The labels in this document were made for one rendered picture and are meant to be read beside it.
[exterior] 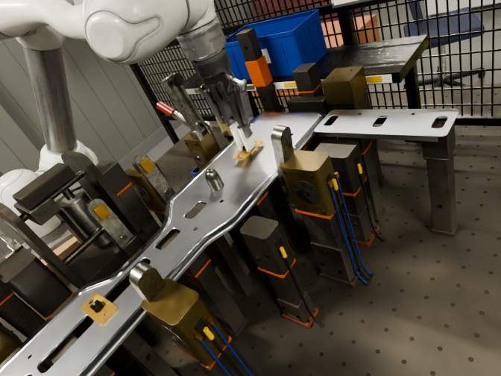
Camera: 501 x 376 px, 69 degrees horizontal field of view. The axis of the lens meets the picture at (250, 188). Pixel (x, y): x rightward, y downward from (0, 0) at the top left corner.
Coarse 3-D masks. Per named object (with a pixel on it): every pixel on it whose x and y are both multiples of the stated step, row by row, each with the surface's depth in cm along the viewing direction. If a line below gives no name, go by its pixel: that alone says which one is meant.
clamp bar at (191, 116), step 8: (168, 80) 88; (176, 80) 85; (168, 88) 87; (176, 88) 89; (184, 88) 90; (176, 96) 88; (184, 96) 91; (176, 104) 90; (184, 104) 91; (192, 104) 91; (184, 112) 90; (192, 112) 93; (192, 120) 91; (200, 120) 94; (192, 128) 93; (208, 128) 95
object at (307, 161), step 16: (288, 160) 72; (304, 160) 70; (320, 160) 68; (288, 176) 71; (304, 176) 68; (320, 176) 67; (336, 176) 70; (304, 192) 71; (320, 192) 69; (336, 192) 71; (304, 208) 75; (320, 208) 72; (336, 208) 72; (320, 224) 77; (336, 224) 76; (320, 240) 81; (336, 240) 77; (352, 240) 82; (320, 256) 84; (336, 256) 80; (352, 256) 80; (320, 272) 90; (336, 272) 85; (352, 272) 84; (368, 272) 85
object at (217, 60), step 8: (224, 48) 75; (216, 56) 72; (224, 56) 73; (200, 64) 73; (208, 64) 72; (216, 64) 73; (224, 64) 74; (200, 72) 74; (208, 72) 73; (216, 72) 73; (224, 72) 74; (232, 72) 75; (208, 80) 78; (216, 80) 77; (224, 80) 75; (216, 88) 79; (224, 88) 77; (232, 88) 77
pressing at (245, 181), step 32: (256, 128) 98; (224, 160) 91; (256, 160) 85; (192, 192) 84; (224, 192) 79; (256, 192) 76; (192, 224) 74; (224, 224) 71; (160, 256) 70; (192, 256) 67; (96, 288) 69; (128, 288) 66; (64, 320) 66; (128, 320) 60; (32, 352) 62; (96, 352) 57
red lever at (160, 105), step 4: (160, 104) 97; (164, 104) 97; (160, 108) 97; (164, 108) 97; (168, 108) 96; (172, 108) 97; (164, 112) 97; (168, 112) 96; (172, 112) 96; (176, 112) 96; (172, 116) 97; (176, 116) 96; (180, 116) 96; (180, 120) 96; (184, 120) 95; (184, 124) 96; (196, 124) 95; (200, 128) 94; (204, 128) 95
